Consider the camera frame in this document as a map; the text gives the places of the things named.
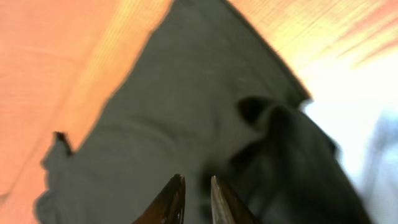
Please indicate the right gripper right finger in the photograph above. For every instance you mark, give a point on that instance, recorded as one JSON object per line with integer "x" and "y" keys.
{"x": 226, "y": 206}

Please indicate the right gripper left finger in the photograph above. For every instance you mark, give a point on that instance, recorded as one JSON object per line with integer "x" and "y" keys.
{"x": 169, "y": 205}

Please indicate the black t-shirt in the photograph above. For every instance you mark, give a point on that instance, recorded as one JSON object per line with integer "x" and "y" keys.
{"x": 207, "y": 97}

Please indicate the light blue garment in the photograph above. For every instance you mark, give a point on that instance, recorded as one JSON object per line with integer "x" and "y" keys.
{"x": 380, "y": 170}

